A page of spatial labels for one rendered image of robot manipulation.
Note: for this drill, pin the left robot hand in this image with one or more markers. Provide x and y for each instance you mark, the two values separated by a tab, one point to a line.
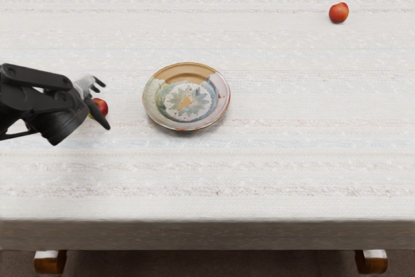
85	85

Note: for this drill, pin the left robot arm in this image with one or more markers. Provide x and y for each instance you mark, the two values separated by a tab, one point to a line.
39	105

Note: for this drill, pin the patterned ceramic plate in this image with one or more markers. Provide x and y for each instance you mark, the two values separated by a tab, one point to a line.
186	96

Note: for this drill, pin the red apple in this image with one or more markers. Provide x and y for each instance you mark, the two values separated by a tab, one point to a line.
101	107
338	12

